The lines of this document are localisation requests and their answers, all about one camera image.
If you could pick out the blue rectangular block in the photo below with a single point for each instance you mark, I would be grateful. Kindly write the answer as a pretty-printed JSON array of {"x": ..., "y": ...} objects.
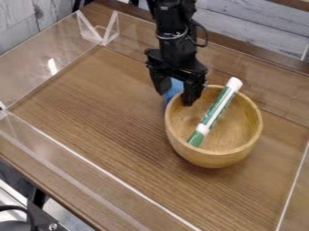
[{"x": 177, "y": 87}]

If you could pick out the black metal table frame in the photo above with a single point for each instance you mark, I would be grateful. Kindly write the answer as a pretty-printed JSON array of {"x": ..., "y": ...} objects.
[{"x": 36, "y": 198}]

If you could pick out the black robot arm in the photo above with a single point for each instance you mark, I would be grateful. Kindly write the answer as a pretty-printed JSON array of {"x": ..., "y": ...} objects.
[{"x": 173, "y": 17}]

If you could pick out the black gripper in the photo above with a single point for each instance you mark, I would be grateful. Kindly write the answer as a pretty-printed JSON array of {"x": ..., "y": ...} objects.
[{"x": 174, "y": 60}]

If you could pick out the green white Expo marker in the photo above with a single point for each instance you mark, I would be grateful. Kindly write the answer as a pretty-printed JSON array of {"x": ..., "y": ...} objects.
[{"x": 214, "y": 111}]

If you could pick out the brown wooden bowl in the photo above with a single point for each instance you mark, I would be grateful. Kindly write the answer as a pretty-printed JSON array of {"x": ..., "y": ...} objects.
[{"x": 233, "y": 136}]

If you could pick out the clear acrylic corner bracket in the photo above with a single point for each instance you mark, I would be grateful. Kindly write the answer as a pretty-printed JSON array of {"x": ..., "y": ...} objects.
[{"x": 98, "y": 34}]

